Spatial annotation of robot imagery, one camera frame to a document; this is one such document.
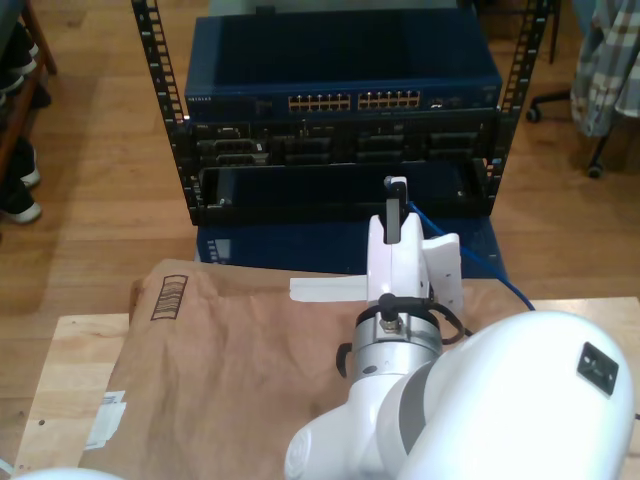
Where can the black server unit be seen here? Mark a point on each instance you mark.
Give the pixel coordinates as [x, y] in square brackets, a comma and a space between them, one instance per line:
[340, 145]

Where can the long white tape strip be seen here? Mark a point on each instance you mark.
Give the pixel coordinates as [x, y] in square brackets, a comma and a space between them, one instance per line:
[325, 289]

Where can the black rack tray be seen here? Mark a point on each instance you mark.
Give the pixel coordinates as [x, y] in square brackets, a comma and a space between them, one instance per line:
[300, 212]

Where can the blue case under rack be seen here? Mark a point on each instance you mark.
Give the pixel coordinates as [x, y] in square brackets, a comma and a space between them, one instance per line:
[300, 245]

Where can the black office chair base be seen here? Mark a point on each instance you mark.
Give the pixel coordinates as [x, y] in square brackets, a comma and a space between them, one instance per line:
[550, 100]

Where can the black metal pole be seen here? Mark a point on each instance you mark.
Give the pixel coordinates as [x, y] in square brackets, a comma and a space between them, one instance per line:
[553, 30]

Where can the person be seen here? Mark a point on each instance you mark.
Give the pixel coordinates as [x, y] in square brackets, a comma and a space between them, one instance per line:
[605, 75]

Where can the white label sticker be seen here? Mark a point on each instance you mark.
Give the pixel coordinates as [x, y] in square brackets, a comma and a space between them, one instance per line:
[105, 425]

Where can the wooden shoe rack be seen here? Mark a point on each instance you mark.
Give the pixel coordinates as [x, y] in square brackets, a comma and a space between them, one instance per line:
[37, 40]

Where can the white flat strip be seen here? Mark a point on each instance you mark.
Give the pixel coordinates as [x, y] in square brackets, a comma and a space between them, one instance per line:
[5, 466]

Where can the blue network switch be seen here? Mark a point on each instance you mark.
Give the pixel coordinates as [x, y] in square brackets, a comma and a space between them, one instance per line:
[325, 55]

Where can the black rack frame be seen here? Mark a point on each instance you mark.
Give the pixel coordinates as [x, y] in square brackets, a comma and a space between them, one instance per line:
[181, 165]

